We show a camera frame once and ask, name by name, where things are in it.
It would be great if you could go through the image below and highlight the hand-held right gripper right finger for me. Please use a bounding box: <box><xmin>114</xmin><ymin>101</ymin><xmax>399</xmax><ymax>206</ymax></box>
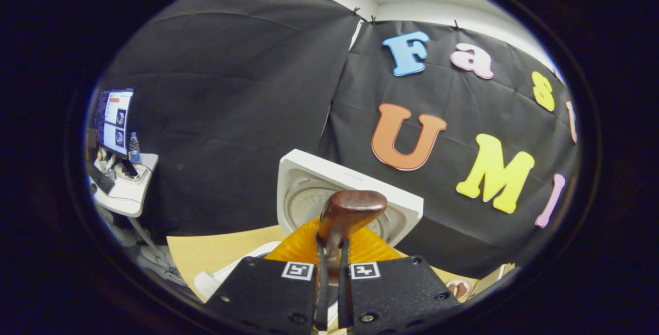
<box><xmin>337</xmin><ymin>224</ymin><xmax>461</xmax><ymax>333</ymax></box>

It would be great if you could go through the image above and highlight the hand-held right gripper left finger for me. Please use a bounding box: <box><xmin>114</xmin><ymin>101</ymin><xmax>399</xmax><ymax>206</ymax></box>
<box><xmin>206</xmin><ymin>217</ymin><xmax>328</xmax><ymax>333</ymax></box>

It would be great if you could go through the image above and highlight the dark wooden spoon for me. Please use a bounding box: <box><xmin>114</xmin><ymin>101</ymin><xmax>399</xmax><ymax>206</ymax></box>
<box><xmin>315</xmin><ymin>190</ymin><xmax>388</xmax><ymax>285</ymax></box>

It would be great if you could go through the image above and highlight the white rice cooker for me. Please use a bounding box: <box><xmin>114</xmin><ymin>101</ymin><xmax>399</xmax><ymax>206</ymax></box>
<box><xmin>195</xmin><ymin>149</ymin><xmax>424</xmax><ymax>302</ymax></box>

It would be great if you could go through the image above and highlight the white round plate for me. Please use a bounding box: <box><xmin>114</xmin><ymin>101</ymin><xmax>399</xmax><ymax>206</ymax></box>
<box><xmin>445</xmin><ymin>278</ymin><xmax>473</xmax><ymax>301</ymax></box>

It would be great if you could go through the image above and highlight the white toaster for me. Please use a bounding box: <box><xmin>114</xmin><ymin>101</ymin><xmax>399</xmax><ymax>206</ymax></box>
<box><xmin>467</xmin><ymin>263</ymin><xmax>515</xmax><ymax>299</ymax></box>

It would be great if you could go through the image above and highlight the white side desk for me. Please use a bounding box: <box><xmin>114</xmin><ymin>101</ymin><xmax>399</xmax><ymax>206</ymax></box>
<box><xmin>93</xmin><ymin>152</ymin><xmax>159</xmax><ymax>218</ymax></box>

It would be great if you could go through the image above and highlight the black backdrop cloth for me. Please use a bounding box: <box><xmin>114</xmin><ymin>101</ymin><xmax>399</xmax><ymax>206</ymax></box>
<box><xmin>98</xmin><ymin>0</ymin><xmax>582</xmax><ymax>280</ymax></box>

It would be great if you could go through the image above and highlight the black keyboard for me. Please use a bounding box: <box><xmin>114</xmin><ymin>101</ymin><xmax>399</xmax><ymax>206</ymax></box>
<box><xmin>88</xmin><ymin>163</ymin><xmax>115</xmax><ymax>195</ymax></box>

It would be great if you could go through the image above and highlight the computer monitor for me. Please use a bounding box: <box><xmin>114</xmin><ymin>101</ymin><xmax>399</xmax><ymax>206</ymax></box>
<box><xmin>95</xmin><ymin>89</ymin><xmax>134</xmax><ymax>160</ymax></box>

